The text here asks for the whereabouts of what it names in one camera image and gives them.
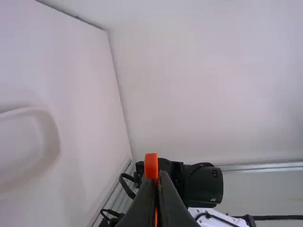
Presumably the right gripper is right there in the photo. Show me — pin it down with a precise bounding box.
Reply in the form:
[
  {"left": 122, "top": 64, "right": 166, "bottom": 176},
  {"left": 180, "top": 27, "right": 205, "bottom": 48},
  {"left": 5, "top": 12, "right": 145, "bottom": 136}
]
[{"left": 134, "top": 158, "right": 187, "bottom": 192}]

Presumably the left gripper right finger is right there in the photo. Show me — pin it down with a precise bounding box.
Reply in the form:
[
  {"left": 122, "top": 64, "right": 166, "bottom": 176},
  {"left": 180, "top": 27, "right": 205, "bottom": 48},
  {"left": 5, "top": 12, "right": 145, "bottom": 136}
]
[{"left": 157, "top": 169, "right": 199, "bottom": 227}]

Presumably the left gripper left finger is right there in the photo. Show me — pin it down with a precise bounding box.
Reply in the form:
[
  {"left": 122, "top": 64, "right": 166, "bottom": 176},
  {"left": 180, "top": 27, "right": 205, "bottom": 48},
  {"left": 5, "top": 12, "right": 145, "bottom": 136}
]
[{"left": 117, "top": 178, "right": 158, "bottom": 227}]

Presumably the black cable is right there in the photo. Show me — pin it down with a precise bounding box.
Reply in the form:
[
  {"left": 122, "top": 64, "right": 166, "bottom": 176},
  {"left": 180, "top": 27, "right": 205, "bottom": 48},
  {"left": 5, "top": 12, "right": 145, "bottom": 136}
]
[{"left": 100, "top": 172, "right": 143, "bottom": 227}]

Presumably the white dish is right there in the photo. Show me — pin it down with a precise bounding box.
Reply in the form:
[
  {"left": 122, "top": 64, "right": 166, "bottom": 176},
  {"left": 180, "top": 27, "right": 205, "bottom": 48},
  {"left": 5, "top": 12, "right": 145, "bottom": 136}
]
[{"left": 0, "top": 104, "right": 61, "bottom": 197}]

